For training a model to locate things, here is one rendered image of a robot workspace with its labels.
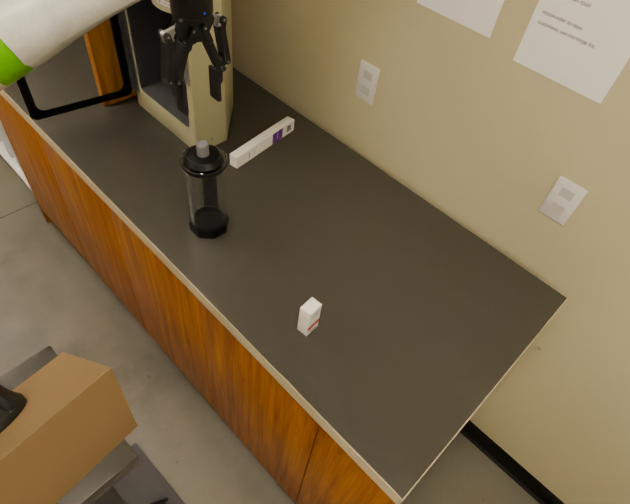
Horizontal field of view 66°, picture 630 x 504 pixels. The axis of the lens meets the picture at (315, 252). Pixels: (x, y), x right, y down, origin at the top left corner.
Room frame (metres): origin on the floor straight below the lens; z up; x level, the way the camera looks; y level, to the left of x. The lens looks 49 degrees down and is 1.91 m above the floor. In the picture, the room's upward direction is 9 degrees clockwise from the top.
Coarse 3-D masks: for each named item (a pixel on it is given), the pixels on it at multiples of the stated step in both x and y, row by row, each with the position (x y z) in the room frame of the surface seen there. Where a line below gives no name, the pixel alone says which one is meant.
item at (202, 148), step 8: (200, 144) 0.86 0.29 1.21; (208, 144) 0.86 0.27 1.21; (192, 152) 0.86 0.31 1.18; (200, 152) 0.85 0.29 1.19; (208, 152) 0.86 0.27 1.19; (216, 152) 0.88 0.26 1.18; (184, 160) 0.84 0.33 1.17; (192, 160) 0.83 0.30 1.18; (200, 160) 0.84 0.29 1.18; (208, 160) 0.84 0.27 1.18; (216, 160) 0.85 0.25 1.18; (192, 168) 0.82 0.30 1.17; (200, 168) 0.82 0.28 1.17; (208, 168) 0.83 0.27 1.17
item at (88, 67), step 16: (96, 32) 1.27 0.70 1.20; (112, 32) 1.30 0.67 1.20; (64, 48) 1.20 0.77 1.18; (80, 48) 1.23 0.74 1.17; (96, 48) 1.26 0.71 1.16; (112, 48) 1.29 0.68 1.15; (48, 64) 1.17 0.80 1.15; (64, 64) 1.20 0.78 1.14; (80, 64) 1.22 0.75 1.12; (96, 64) 1.25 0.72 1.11; (112, 64) 1.29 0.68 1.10; (32, 80) 1.13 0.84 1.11; (48, 80) 1.16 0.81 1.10; (64, 80) 1.19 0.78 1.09; (80, 80) 1.22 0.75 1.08; (96, 80) 1.25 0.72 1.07; (112, 80) 1.28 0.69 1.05; (32, 96) 1.12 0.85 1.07; (48, 96) 1.15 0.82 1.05; (64, 96) 1.18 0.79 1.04; (80, 96) 1.21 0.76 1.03; (96, 96) 1.24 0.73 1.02
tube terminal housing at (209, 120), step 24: (216, 0) 1.22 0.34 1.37; (192, 48) 1.15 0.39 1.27; (216, 48) 1.21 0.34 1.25; (192, 72) 1.15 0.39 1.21; (144, 96) 1.31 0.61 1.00; (192, 96) 1.14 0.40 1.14; (168, 120) 1.23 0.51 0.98; (192, 120) 1.15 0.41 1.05; (216, 120) 1.20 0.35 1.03; (192, 144) 1.16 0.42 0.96; (216, 144) 1.20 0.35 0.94
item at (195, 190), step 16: (224, 160) 0.87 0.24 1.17; (192, 176) 0.81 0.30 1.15; (224, 176) 0.87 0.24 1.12; (192, 192) 0.82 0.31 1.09; (208, 192) 0.82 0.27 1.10; (224, 192) 0.86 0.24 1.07; (192, 208) 0.83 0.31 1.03; (208, 208) 0.82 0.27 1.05; (224, 208) 0.86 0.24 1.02; (208, 224) 0.82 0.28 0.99
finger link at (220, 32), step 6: (216, 12) 0.92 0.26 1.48; (222, 18) 0.90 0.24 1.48; (222, 24) 0.90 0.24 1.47; (216, 30) 0.91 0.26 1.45; (222, 30) 0.90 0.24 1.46; (216, 36) 0.91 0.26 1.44; (222, 36) 0.90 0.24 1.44; (216, 42) 0.92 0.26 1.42; (222, 42) 0.90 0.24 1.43; (222, 48) 0.91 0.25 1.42; (228, 48) 0.91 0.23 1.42; (222, 54) 0.92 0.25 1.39; (228, 54) 0.91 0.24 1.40; (228, 60) 0.91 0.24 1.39
